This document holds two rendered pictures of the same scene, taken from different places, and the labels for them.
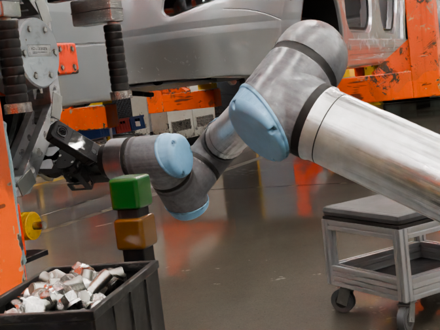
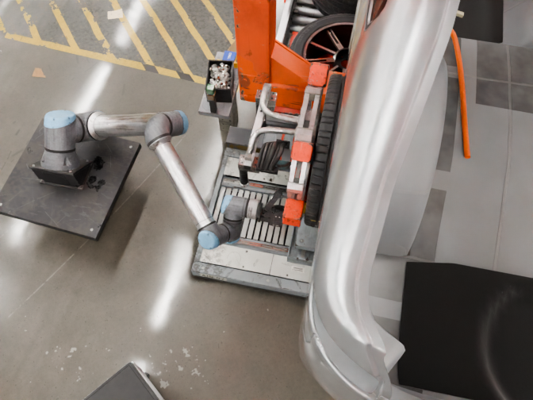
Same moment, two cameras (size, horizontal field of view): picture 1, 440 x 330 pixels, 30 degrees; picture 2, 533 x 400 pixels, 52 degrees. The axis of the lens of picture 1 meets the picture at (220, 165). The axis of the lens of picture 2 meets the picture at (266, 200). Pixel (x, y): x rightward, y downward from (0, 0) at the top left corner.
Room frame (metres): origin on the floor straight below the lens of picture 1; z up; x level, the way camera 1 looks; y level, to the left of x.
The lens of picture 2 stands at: (2.79, 0.06, 2.87)
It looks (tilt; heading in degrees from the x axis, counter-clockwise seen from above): 63 degrees down; 169
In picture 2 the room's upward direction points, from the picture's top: straight up
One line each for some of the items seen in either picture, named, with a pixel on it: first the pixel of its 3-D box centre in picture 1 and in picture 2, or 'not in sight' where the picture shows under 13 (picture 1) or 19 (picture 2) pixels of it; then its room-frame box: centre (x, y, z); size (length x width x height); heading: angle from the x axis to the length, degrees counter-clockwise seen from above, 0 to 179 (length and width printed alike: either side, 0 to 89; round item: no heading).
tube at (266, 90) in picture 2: not in sight; (282, 99); (1.43, 0.39, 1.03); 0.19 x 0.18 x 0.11; 67
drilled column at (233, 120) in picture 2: not in sight; (227, 104); (0.80, 0.20, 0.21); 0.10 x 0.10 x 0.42; 67
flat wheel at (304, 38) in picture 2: not in sight; (345, 69); (0.82, 0.90, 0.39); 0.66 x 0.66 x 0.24
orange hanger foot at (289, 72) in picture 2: not in sight; (323, 80); (1.11, 0.67, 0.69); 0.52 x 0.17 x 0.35; 67
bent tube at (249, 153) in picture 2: not in sight; (273, 139); (1.61, 0.31, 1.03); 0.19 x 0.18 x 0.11; 67
